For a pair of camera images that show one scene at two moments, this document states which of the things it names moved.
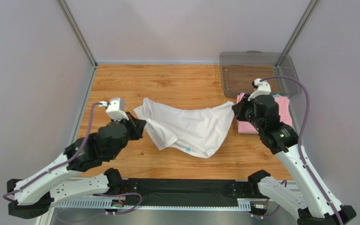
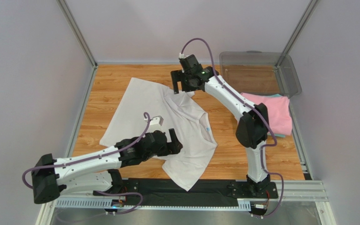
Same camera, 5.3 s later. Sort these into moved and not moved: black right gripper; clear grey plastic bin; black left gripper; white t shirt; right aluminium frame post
Moved: white t shirt; black left gripper; black right gripper
Not moved: right aluminium frame post; clear grey plastic bin
